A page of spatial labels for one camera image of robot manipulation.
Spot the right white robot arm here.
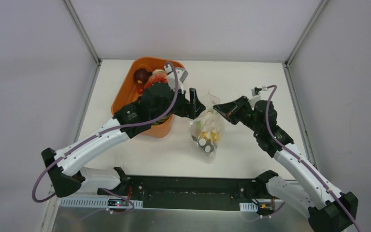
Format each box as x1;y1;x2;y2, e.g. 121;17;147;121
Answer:
214;85;362;232

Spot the clear zip top bag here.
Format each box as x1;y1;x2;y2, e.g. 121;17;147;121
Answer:
188;92;225;162

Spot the toy watermelon slice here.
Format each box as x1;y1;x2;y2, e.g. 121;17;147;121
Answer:
143;72;168;89

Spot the orange plastic bin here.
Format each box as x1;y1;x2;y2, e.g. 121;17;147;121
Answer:
111;57;174;138

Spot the white toy cauliflower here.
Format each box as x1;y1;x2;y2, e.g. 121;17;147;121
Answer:
197;109;225;133

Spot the yellow toy corn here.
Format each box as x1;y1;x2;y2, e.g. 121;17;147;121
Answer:
200;131;222;143

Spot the grey toy fish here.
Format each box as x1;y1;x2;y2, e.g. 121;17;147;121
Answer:
196;137;217;160

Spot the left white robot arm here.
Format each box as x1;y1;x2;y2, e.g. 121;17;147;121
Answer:
41;71;205;198

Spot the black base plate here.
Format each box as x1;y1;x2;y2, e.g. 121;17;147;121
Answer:
112;175;277;213

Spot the dark red toy apple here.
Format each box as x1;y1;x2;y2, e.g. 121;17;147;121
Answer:
133;68;150;86

